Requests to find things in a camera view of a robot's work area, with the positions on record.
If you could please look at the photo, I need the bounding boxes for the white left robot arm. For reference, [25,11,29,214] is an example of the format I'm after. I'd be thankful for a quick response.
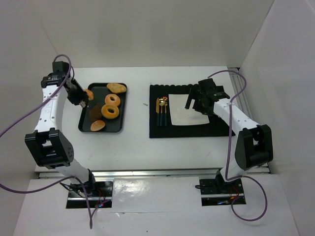
[25,61,96,196]

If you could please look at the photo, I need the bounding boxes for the gold knife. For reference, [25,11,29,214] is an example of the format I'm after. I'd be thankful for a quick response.
[156,98,160,126]

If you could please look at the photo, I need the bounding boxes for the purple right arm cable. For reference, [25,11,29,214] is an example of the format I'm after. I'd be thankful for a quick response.
[208,70,268,223]

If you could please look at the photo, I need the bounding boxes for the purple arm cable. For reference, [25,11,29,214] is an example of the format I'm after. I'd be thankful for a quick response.
[208,70,268,223]
[0,54,98,229]

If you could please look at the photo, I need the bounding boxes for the small orange bread piece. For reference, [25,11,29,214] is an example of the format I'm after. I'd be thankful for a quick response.
[85,89,94,101]

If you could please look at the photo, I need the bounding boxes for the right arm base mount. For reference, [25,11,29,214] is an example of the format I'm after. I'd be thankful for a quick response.
[195,175,246,207]

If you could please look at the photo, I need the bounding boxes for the aluminium rail front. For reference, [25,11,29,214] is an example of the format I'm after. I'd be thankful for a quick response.
[38,165,271,179]

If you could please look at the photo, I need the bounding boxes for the gold spoon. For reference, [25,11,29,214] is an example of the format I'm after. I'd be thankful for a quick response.
[158,97,165,126]

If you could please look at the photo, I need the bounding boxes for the aluminium rail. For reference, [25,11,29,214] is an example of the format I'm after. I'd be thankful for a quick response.
[229,72,250,116]
[38,165,271,179]

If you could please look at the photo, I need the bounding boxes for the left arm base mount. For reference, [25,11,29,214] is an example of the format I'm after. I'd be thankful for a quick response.
[60,180,114,209]

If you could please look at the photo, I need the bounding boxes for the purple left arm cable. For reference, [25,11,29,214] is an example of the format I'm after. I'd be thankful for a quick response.
[0,54,98,229]

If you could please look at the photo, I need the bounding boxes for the black serving tray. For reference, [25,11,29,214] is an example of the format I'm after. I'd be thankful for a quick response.
[78,83,127,133]

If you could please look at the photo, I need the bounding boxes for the gold fork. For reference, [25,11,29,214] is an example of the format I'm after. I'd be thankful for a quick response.
[163,96,168,126]

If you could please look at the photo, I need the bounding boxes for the round orange bread roll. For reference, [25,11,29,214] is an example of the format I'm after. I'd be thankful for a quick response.
[90,120,106,132]

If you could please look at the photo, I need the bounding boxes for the oval speckled bread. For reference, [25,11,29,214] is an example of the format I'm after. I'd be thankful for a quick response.
[106,83,127,94]

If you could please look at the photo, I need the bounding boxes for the dark brown bread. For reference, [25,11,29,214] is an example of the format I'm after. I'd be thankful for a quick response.
[89,103,103,122]

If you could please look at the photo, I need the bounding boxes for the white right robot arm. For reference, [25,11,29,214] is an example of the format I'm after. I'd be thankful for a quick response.
[185,79,273,193]

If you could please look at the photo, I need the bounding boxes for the white square plate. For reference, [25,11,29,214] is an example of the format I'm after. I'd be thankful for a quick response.
[168,94,210,126]

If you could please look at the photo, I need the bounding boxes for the black scalloped placemat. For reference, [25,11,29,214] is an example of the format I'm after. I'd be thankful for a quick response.
[149,84,229,138]

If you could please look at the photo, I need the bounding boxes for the aluminium rail right side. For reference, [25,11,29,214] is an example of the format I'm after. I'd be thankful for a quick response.
[229,72,250,116]

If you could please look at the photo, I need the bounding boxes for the orange ring bagel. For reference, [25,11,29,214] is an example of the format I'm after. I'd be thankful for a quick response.
[101,104,120,119]
[104,94,121,107]

